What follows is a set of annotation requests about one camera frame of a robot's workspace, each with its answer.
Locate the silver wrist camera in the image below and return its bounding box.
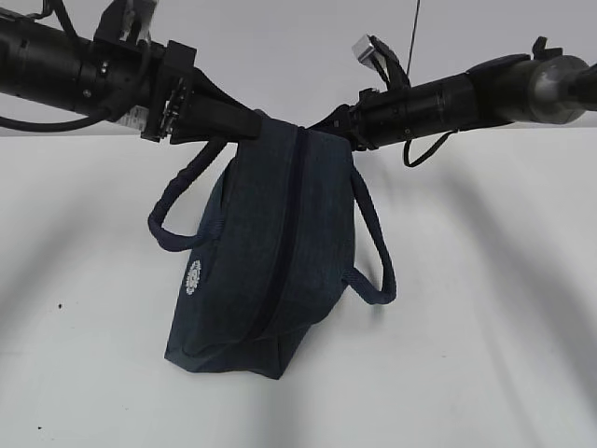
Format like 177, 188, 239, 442
94, 0, 159, 44
352, 35, 411, 91

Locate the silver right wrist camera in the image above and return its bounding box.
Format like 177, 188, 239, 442
352, 35, 411, 91

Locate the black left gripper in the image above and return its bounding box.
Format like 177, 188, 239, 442
78, 39, 262, 144

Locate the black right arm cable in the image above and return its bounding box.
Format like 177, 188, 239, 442
401, 130, 454, 168

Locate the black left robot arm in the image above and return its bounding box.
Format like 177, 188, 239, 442
1, 10, 261, 144

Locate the navy blue lunch bag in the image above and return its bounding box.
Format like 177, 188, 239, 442
147, 116, 396, 379

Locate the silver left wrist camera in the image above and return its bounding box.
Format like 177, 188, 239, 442
94, 0, 159, 44

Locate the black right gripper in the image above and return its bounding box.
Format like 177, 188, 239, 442
308, 88, 410, 151

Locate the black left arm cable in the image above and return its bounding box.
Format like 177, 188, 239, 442
0, 105, 113, 133

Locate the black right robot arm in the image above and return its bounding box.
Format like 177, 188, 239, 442
313, 35, 596, 150

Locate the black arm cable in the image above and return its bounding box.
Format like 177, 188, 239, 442
0, 105, 113, 133
401, 130, 454, 168

